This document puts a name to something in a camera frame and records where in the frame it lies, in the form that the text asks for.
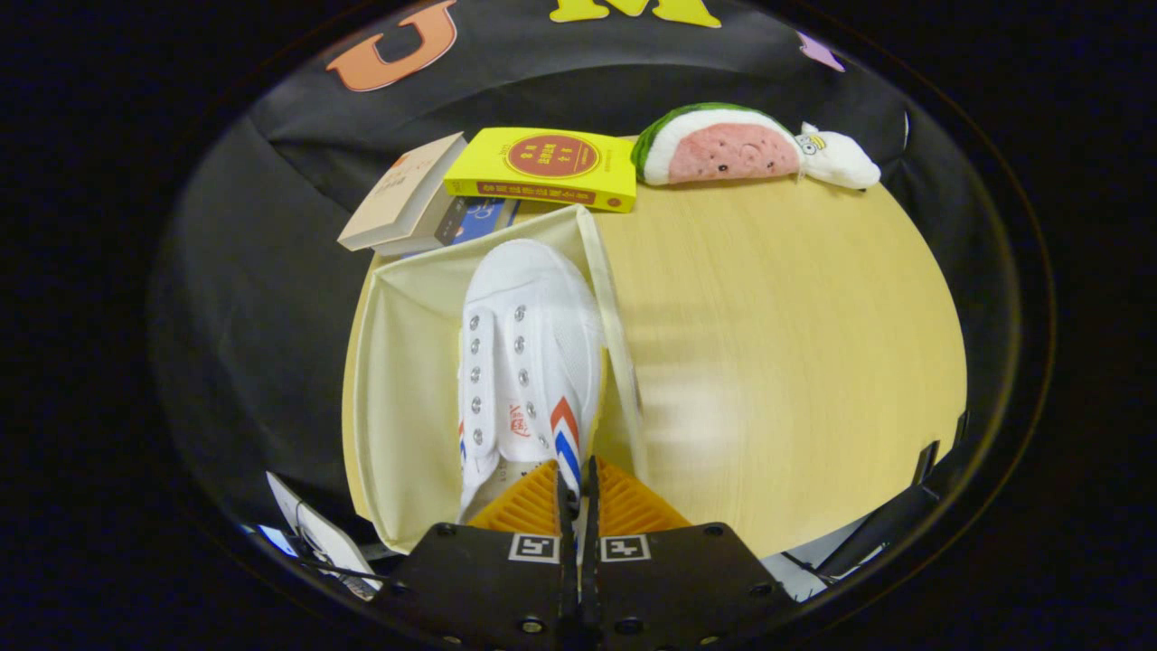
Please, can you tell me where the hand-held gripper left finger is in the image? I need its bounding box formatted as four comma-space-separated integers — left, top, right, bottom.
389, 457, 580, 651

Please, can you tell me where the grey book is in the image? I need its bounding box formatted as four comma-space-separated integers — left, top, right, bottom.
371, 194, 471, 259

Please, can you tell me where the white paper sheet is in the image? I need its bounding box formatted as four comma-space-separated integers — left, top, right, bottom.
266, 471, 382, 599

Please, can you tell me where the white plush toy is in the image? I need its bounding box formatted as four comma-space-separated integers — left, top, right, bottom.
795, 122, 882, 191

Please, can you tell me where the beige book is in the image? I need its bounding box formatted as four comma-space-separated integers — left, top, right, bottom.
337, 132, 468, 252

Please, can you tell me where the watermelon slice plush toy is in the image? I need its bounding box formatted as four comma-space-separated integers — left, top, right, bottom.
630, 102, 805, 188

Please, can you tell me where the blue book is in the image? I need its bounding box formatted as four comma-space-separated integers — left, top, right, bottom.
398, 197, 523, 259

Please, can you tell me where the cream fabric storage box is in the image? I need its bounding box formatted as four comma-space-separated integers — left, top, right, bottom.
353, 203, 649, 552

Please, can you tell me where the white canvas shoe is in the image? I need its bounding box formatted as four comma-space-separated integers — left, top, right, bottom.
456, 239, 607, 525

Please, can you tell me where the black metal frame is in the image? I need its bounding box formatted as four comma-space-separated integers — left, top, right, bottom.
814, 440, 945, 580

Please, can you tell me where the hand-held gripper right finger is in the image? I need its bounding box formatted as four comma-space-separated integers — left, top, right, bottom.
582, 457, 798, 651

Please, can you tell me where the yellow book with red circle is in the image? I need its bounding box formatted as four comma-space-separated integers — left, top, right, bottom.
443, 127, 638, 214

